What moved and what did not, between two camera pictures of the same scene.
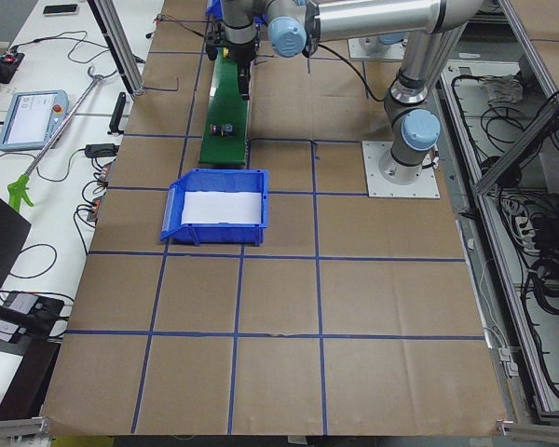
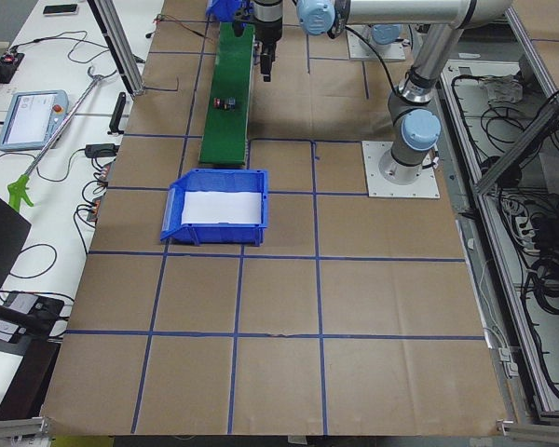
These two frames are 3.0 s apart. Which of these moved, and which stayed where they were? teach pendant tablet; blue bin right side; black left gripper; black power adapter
Moved: black left gripper
Stayed: teach pendant tablet; blue bin right side; black power adapter
